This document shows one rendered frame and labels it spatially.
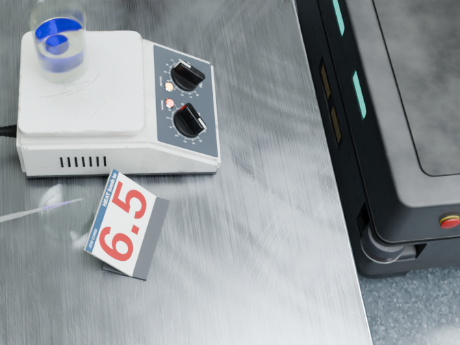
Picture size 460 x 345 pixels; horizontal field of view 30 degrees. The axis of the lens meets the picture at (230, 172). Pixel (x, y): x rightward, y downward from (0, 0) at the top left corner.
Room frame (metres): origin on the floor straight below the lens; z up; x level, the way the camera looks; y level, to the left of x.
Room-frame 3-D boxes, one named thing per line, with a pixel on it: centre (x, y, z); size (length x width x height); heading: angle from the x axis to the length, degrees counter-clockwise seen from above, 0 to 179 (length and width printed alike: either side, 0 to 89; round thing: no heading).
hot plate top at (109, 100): (0.46, 0.16, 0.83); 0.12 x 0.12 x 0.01; 14
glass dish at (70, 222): (0.35, 0.15, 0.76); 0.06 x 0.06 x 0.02
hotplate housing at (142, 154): (0.47, 0.13, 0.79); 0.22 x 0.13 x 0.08; 104
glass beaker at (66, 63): (0.47, 0.18, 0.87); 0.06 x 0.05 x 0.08; 3
